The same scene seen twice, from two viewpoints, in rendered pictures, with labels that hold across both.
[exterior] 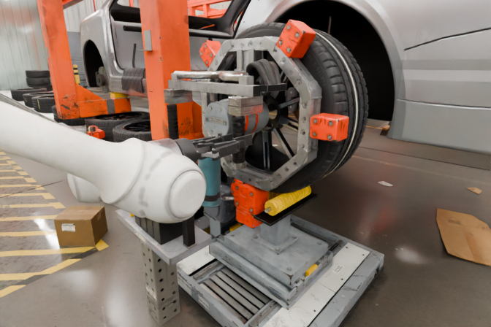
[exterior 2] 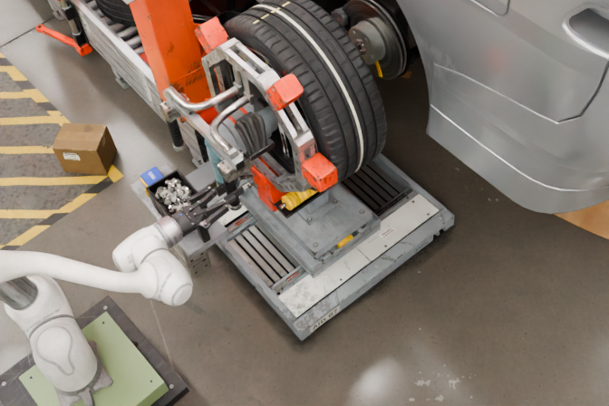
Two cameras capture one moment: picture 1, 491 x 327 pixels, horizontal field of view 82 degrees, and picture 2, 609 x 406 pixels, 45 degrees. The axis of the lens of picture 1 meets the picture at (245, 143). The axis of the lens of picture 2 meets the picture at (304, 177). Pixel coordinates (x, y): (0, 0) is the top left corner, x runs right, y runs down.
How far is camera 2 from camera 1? 1.82 m
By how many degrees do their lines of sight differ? 37
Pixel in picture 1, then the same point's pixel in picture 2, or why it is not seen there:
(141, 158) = (156, 283)
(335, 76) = (328, 125)
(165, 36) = not seen: outside the picture
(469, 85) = (481, 128)
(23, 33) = not seen: outside the picture
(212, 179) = not seen: hidden behind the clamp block
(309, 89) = (296, 145)
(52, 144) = (118, 287)
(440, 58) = (460, 90)
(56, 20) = not seen: outside the picture
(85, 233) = (93, 163)
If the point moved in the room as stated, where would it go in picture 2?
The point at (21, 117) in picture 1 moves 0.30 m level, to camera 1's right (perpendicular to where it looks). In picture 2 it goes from (102, 277) to (209, 285)
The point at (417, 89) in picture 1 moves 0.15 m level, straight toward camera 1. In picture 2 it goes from (445, 106) to (419, 136)
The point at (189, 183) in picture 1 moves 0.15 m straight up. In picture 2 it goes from (181, 294) to (169, 265)
